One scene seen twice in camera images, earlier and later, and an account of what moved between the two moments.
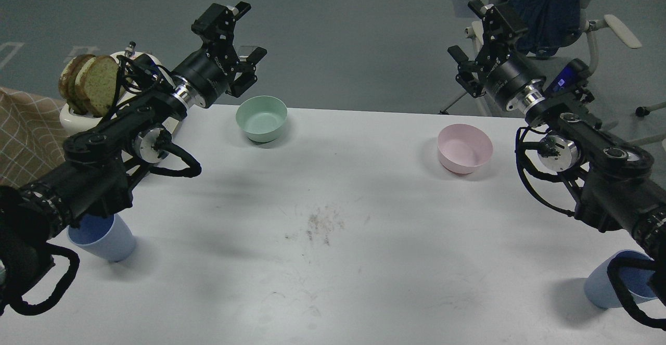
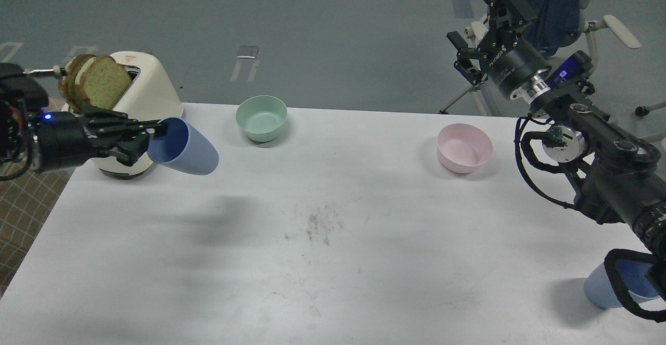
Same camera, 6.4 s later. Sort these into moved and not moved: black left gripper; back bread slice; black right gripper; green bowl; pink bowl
Moved: black right gripper; black left gripper
Not moved: back bread slice; green bowl; pink bowl
